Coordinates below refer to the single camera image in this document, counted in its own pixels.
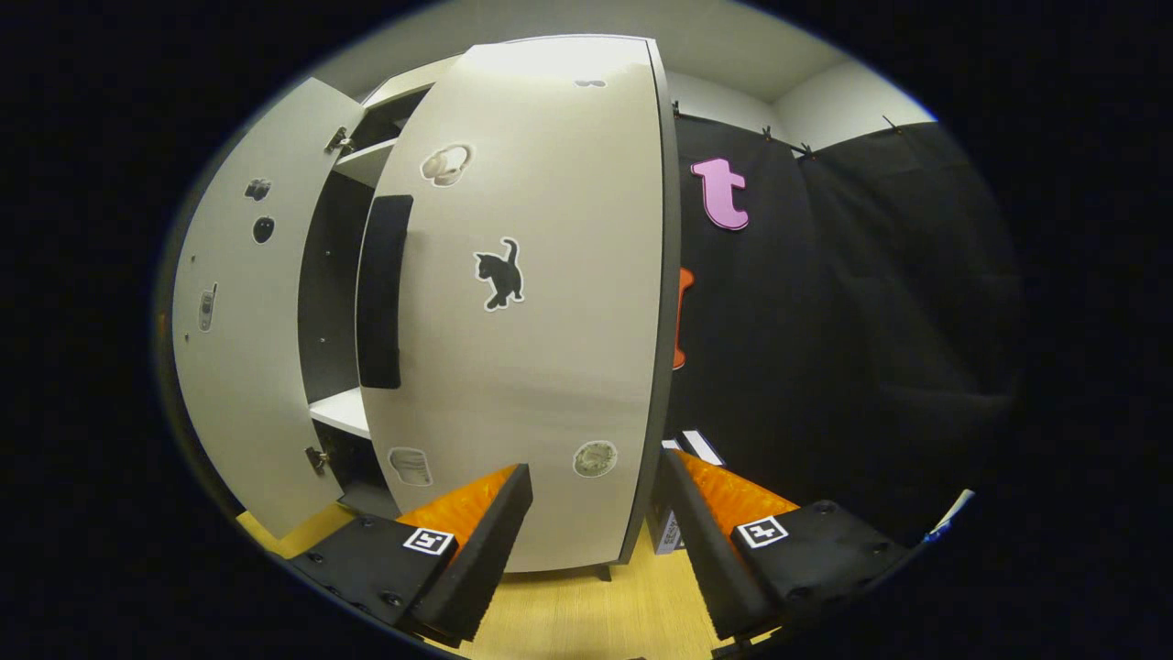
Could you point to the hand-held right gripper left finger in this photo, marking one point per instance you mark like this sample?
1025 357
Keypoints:
486 559

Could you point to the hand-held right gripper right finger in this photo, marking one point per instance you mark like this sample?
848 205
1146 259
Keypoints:
710 550

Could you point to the white book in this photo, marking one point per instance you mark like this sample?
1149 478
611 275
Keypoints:
669 533

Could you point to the dark blue book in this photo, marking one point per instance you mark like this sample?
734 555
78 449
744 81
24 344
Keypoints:
704 447

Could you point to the metal door hinge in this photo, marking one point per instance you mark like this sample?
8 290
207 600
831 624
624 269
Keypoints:
339 141
316 458

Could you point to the black backdrop cloth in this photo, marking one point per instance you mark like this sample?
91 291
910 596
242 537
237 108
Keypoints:
825 321

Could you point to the white cabinet door with stickers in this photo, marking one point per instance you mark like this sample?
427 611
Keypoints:
238 385

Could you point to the white grey cabinet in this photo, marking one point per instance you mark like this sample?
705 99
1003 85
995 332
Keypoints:
321 302

